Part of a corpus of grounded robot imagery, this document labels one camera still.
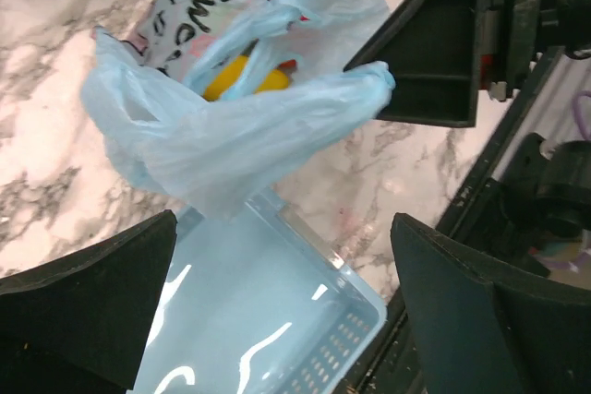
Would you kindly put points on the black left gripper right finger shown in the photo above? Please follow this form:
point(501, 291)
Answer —
point(483, 326)

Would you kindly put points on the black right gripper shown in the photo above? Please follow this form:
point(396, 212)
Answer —
point(430, 48)

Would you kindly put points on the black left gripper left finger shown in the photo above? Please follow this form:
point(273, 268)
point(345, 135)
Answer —
point(80, 323)

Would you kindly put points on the yellow fake fruit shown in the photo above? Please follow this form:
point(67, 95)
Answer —
point(239, 79)

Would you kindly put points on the light blue plastic bag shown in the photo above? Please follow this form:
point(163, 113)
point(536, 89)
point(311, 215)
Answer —
point(210, 101)

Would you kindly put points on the light blue plastic basket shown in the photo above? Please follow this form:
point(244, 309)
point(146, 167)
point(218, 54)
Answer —
point(256, 304)

